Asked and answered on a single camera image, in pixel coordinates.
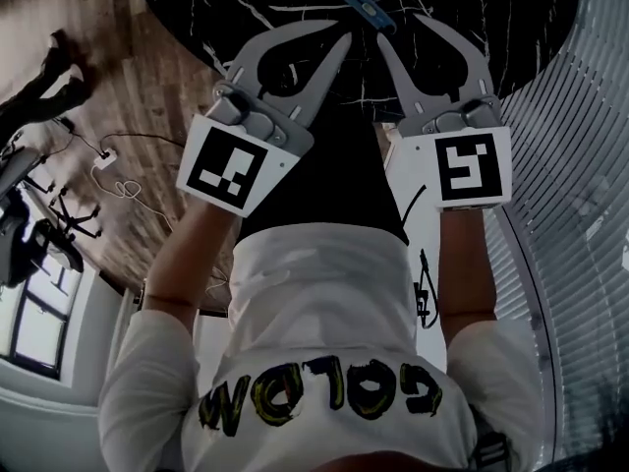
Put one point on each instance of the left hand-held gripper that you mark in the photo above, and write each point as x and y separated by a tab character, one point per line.
221	165

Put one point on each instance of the person in white shirt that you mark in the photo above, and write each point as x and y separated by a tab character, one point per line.
319	322

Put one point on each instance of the person's black trousers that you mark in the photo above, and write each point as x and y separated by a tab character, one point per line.
344	190

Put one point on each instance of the white power strip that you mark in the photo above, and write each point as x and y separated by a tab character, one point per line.
104	159

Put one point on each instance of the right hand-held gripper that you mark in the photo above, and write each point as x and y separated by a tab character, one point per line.
472	165

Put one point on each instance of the black office chair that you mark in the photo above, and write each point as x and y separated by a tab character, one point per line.
49	249

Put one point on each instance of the dark framed window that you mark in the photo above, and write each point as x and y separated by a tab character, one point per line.
39	322

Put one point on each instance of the person's left forearm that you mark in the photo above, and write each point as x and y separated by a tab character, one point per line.
196	253

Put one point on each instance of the person's right forearm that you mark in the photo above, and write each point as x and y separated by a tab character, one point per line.
464	263

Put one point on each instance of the white window blinds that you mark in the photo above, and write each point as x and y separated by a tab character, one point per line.
565	165

